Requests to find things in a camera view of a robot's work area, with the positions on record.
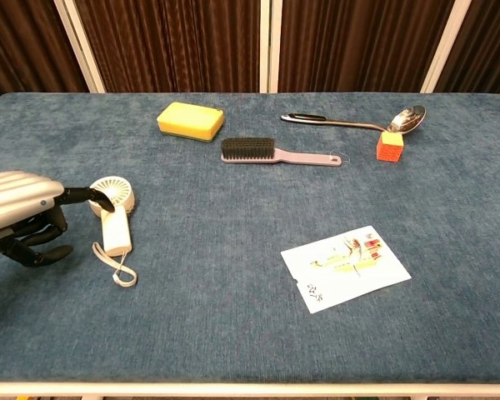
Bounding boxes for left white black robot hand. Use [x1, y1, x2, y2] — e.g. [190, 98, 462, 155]
[0, 170, 115, 268]

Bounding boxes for white handheld fan with strap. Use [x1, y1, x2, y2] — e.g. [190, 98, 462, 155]
[87, 175, 139, 289]

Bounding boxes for brown pleated curtain panel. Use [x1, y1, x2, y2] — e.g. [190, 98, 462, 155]
[0, 0, 89, 110]
[277, 0, 458, 94]
[434, 0, 500, 96]
[73, 0, 263, 94]

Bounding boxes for yellow sponge block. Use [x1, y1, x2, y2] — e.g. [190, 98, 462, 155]
[156, 102, 226, 144]

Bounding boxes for blue table cloth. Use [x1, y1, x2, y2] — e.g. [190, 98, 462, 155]
[0, 91, 500, 384]

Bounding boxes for grey brush black bristles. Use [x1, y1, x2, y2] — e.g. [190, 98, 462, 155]
[220, 137, 343, 168]

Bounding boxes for white printed card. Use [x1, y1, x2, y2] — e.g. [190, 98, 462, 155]
[280, 225, 413, 315]

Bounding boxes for orange yellow cube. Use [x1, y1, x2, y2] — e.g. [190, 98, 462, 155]
[375, 131, 405, 164]

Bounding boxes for white screen frame post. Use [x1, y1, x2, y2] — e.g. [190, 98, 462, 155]
[258, 0, 272, 94]
[52, 0, 107, 94]
[269, 0, 281, 94]
[419, 0, 473, 94]

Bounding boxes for steel ladle black handle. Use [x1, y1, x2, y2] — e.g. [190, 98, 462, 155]
[280, 103, 428, 136]

